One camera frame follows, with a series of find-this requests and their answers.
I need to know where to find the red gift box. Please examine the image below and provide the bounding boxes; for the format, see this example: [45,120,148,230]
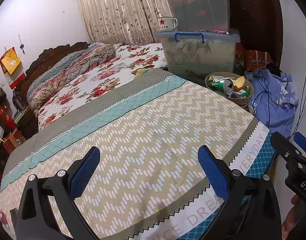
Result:
[0,105,16,133]

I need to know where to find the floral bed sheet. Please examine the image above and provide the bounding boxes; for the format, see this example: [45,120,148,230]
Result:
[38,43,166,131]

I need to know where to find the black cable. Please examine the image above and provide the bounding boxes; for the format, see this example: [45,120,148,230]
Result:
[252,42,306,140]

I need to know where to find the red yellow wall calendar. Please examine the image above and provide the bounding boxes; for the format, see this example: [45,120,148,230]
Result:
[0,47,26,89]

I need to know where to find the white enamel star mug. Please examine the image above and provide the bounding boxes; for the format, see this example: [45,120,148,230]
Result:
[158,17,178,32]

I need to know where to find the patterned bed cover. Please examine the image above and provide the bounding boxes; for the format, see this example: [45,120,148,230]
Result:
[0,69,275,239]

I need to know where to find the carved wooden headboard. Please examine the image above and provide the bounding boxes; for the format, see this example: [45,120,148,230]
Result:
[12,42,90,139]

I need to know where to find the upper clear storage box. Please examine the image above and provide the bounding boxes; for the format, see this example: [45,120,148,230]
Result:
[167,0,230,32]

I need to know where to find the crushed green drink can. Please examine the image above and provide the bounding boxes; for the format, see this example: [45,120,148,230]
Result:
[209,79,234,95]

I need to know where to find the person's right hand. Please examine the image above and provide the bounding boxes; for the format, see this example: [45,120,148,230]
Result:
[282,195,306,239]

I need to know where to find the open silver can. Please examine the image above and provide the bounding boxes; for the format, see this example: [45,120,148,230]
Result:
[229,92,243,99]

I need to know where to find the clear storage box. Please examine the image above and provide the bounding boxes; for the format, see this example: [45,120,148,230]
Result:
[167,0,230,32]
[156,29,240,79]

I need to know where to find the blue fabric bundle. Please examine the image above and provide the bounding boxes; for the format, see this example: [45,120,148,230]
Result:
[244,68,299,138]

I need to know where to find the orange peel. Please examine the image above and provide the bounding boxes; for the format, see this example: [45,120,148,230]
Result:
[233,76,245,91]

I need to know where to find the beige plastic trash bin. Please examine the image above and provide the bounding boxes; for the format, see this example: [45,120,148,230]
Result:
[205,72,254,110]

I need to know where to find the lower clear storage box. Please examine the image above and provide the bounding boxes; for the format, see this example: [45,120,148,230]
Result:
[156,29,240,79]

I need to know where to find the orange snack bag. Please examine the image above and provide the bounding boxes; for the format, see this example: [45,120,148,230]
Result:
[235,43,273,72]

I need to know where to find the folded floral quilt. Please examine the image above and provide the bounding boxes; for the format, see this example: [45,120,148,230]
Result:
[28,43,116,117]

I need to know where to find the beige leaf pattern curtain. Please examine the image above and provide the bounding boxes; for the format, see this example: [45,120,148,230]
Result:
[78,0,171,46]

